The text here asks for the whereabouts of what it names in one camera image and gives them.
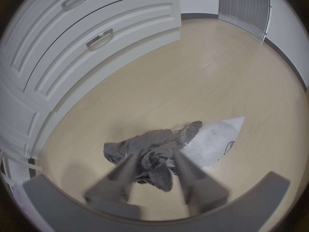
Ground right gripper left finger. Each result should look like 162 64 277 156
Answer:
84 151 142 204

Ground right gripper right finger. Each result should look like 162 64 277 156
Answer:
173 150 229 217

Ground black plastic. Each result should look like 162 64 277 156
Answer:
104 121 203 193

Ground clear printed wrapper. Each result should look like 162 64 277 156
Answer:
175 116 245 169

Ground white chair grey cushions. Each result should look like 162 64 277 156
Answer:
0 150 44 187

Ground white wardrobe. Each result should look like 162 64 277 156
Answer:
0 0 182 159

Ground grey curtain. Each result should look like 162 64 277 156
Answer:
218 0 272 40

